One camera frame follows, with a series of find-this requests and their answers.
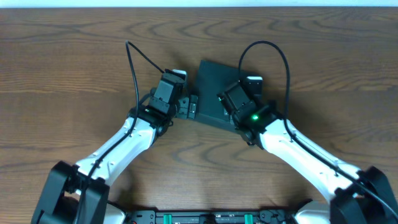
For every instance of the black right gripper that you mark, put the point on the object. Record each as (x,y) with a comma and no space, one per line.
(229,113)

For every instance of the dark green box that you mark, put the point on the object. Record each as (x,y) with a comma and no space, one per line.
(211,79)

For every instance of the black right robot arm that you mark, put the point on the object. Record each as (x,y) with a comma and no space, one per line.
(352,195)

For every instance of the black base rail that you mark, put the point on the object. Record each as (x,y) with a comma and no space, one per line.
(268,216)

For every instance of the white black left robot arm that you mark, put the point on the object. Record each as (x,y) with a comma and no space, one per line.
(79,193)

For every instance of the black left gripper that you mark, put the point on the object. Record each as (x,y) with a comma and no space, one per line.
(187,107)

